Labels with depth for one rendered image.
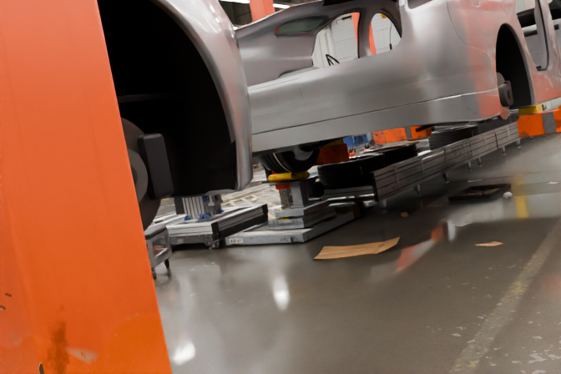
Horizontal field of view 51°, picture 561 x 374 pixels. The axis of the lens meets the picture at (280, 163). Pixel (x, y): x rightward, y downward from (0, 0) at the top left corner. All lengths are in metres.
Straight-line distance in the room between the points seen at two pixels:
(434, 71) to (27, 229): 2.82
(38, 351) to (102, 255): 0.12
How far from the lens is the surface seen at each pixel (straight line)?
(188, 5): 1.64
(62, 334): 0.68
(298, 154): 5.21
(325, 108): 3.53
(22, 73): 0.67
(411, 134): 7.09
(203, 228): 5.20
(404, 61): 3.29
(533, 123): 4.64
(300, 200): 5.05
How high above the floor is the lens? 0.89
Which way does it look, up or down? 3 degrees down
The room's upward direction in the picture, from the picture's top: 11 degrees counter-clockwise
